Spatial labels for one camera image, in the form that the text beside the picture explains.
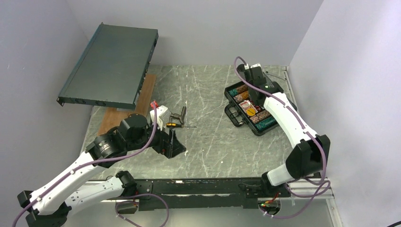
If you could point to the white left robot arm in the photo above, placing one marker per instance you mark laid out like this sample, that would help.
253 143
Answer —
53 203

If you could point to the grey metal clamp tool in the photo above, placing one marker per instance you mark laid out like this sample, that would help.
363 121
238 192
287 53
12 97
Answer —
179 116

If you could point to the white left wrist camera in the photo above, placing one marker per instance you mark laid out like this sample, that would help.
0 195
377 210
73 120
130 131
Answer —
163 114

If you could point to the orange black screwdriver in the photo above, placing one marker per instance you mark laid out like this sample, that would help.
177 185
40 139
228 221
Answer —
176 125

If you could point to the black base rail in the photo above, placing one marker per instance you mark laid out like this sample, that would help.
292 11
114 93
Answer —
203 193

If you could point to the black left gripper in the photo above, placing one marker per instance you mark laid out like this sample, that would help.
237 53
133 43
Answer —
168 144

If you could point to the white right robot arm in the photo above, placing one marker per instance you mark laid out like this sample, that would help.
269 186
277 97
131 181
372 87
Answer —
309 149

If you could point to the red playing card deck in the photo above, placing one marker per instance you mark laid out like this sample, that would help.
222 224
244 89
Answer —
245 105

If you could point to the black poker set case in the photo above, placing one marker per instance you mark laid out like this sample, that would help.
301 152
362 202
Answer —
241 110

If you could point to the brown wooden board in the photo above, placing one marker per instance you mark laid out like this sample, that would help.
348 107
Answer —
113 116

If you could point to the yellow dealer button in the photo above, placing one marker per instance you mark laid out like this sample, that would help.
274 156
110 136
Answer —
251 112

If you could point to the dark grey rack server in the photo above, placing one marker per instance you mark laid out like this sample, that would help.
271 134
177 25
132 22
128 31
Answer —
112 68

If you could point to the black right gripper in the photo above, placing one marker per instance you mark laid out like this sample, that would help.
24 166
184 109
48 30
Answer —
256 102

